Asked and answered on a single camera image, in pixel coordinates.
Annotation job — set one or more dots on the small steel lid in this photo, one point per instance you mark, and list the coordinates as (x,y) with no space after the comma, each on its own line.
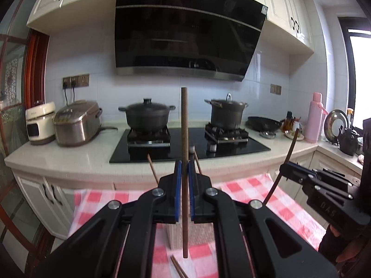
(268,134)

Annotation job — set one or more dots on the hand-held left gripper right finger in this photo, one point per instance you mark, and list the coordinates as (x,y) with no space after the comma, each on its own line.
(192,191)

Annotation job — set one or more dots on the spray bottle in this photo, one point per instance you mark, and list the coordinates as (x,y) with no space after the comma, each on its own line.
(349,111)

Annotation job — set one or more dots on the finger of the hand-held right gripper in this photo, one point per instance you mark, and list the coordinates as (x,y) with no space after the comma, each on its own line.
(301,168)
(292,175)

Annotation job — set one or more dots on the red wooden glass door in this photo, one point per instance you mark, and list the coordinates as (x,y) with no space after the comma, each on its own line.
(37,63)

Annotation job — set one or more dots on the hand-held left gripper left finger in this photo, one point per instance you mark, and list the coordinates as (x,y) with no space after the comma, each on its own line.
(178,191)

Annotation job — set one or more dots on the white small cooker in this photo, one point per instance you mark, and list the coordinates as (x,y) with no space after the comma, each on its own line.
(40,121)

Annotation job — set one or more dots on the round glass pot lid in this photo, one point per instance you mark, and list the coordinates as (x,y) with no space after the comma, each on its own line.
(332,124)

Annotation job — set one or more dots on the pink thermos flask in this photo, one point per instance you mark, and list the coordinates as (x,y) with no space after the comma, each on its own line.
(314,121)

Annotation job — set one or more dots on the small plate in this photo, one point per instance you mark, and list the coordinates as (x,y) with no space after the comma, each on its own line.
(295,136)

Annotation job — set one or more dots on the black glass range hood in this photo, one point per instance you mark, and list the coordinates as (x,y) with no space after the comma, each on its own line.
(179,34)

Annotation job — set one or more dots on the white perforated utensil basket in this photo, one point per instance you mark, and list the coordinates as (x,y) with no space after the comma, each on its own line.
(174,234)

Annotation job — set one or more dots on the dark framed window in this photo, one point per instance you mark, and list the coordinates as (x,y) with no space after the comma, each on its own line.
(345,63)

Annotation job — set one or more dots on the black casserole pot with lid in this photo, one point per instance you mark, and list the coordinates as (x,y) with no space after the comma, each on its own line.
(145,115)

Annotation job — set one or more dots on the stainless steel rice cooker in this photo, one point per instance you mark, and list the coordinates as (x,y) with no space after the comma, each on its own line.
(75,124)

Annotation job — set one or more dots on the black teapot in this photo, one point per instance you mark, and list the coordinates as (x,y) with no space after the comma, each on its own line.
(349,142)

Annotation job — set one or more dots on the black stock pot with lid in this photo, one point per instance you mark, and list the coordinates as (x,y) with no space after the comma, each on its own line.
(226,115)

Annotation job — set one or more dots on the pink white checkered tablecloth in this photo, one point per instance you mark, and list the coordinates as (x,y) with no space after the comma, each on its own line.
(95,208)

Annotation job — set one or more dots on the brown oil cruet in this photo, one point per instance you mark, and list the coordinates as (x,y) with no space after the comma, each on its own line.
(287,123)

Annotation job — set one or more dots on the gold small wall socket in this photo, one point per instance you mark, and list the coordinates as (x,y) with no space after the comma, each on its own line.
(276,89)

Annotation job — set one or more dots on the black glass gas cooktop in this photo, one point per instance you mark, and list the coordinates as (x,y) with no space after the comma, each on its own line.
(121,153)

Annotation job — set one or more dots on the gold triple wall socket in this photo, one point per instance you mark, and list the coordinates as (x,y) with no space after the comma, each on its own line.
(76,81)

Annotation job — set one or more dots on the black wok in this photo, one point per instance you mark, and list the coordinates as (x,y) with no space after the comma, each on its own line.
(263,123)

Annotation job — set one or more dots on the white stone kitchen counter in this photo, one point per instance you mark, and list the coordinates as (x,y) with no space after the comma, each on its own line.
(72,162)

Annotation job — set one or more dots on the person's right hand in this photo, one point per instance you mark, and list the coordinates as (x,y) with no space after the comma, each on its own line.
(347,252)

